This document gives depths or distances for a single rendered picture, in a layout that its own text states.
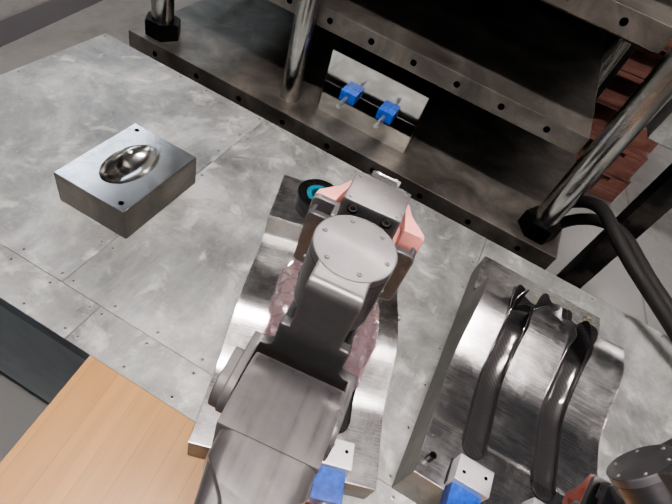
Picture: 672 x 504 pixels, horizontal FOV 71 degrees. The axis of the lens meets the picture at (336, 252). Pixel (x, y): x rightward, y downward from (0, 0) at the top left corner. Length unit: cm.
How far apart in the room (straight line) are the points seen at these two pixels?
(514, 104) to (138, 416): 98
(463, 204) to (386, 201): 92
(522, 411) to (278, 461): 59
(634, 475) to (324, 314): 29
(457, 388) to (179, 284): 50
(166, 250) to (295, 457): 66
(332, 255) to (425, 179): 98
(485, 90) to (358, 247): 93
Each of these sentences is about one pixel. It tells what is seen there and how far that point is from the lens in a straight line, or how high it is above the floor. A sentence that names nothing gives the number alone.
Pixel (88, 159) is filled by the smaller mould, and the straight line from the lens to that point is 98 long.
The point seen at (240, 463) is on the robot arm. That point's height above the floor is 123.
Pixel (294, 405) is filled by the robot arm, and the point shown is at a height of 123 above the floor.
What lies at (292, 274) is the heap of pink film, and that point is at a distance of 78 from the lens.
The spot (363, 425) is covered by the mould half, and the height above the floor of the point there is 86.
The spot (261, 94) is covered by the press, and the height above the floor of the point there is 78.
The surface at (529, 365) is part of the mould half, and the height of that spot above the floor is 90.
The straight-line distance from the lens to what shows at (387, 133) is 130.
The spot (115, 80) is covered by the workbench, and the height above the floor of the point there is 80.
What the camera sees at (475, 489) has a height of 92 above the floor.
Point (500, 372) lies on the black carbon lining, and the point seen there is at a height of 89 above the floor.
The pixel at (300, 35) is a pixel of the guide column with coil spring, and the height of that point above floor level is 97.
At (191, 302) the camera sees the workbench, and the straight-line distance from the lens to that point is 85.
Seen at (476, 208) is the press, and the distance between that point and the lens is 126.
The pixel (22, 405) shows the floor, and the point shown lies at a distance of 169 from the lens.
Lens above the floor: 151
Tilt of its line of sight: 48 degrees down
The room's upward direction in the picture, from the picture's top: 22 degrees clockwise
